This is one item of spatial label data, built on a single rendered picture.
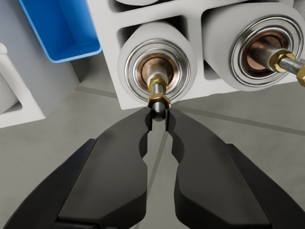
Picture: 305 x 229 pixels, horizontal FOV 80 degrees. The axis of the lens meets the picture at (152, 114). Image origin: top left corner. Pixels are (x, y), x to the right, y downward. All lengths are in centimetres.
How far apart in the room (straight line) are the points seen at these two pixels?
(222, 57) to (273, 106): 41
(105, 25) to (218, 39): 15
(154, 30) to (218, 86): 15
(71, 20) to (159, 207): 72
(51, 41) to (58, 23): 6
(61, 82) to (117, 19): 22
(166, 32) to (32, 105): 26
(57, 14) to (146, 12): 24
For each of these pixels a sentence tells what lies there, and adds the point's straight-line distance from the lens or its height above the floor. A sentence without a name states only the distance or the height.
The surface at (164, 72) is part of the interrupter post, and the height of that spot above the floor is 27.
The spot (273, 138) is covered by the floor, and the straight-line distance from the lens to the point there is 68.
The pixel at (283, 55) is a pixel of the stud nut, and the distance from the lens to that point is 21.
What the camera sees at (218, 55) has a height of 24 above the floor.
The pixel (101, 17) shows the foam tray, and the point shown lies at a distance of 29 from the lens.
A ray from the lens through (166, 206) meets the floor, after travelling 85.
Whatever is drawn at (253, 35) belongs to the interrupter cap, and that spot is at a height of 25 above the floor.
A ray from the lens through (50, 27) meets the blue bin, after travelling 43.
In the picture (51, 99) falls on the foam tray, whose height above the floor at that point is 14.
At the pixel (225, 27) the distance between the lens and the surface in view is 24.
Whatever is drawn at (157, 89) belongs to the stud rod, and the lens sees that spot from 16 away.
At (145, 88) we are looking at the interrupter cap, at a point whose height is 25.
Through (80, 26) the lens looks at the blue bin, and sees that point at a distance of 49.
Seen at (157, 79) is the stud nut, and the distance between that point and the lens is 17.
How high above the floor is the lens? 46
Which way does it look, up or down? 60 degrees down
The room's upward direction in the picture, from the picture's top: 178 degrees counter-clockwise
